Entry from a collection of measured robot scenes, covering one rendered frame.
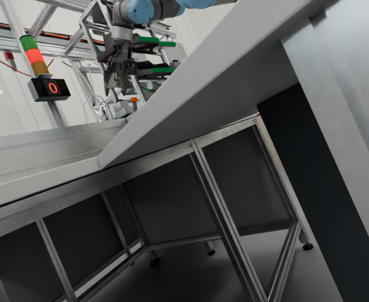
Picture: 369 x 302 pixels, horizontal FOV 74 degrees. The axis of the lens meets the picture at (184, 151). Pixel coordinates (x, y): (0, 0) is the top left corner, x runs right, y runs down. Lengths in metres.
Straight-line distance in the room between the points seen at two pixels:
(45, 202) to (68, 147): 0.17
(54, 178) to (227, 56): 0.39
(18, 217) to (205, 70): 0.38
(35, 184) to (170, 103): 0.31
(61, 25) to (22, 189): 4.64
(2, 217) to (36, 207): 0.05
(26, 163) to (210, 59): 0.46
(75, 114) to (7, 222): 3.84
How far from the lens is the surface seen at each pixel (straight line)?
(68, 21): 5.09
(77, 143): 0.63
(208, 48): 0.19
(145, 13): 0.89
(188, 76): 0.21
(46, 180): 0.48
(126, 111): 0.99
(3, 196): 0.46
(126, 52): 0.98
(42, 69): 1.06
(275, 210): 1.65
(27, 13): 5.06
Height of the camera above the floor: 0.79
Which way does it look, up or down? 1 degrees up
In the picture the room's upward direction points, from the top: 24 degrees counter-clockwise
